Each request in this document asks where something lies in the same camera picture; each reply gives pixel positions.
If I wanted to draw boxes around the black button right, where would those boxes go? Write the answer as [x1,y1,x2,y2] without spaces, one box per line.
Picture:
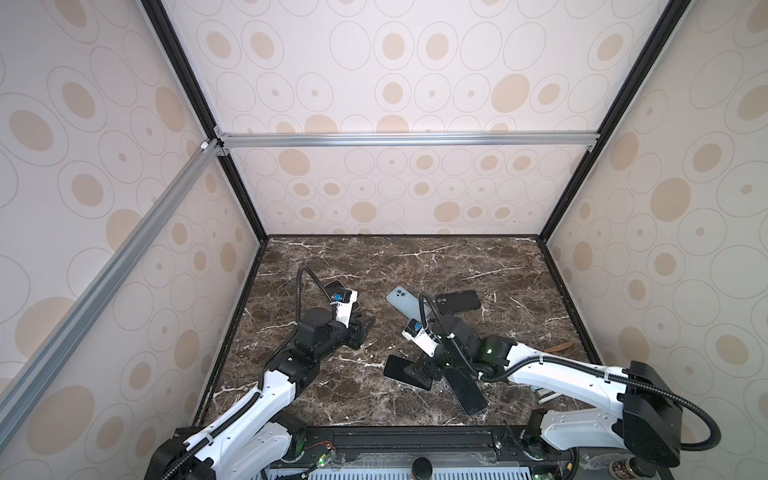
[608,457,658,480]

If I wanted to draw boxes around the black round knob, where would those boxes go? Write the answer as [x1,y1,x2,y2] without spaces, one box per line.
[410,457,434,480]

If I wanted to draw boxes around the black phone case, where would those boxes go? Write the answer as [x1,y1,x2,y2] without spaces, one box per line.
[435,290,482,315]

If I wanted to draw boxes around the white stapler tool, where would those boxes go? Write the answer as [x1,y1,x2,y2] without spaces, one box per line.
[534,389,559,405]

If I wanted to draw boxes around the light blue phone case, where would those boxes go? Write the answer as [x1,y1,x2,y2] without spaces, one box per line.
[386,286,421,321]

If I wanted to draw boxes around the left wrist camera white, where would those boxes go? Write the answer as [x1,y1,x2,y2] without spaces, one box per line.
[330,288,358,328]

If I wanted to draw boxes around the horizontal aluminium rail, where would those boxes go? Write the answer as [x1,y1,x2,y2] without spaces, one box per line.
[221,131,600,148]

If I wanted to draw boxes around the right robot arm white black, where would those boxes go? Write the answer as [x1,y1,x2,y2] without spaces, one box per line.
[402,315,722,468]

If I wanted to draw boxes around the diagonal aluminium rail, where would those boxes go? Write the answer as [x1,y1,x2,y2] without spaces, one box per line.
[1,138,222,448]

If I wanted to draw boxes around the black base frame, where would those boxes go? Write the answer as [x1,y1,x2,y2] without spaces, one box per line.
[157,424,674,480]

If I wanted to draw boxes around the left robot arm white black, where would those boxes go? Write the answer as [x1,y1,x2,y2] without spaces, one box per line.
[145,265,375,479]

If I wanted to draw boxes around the blue phone black screen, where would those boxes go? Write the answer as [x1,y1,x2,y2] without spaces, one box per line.
[324,279,346,298]

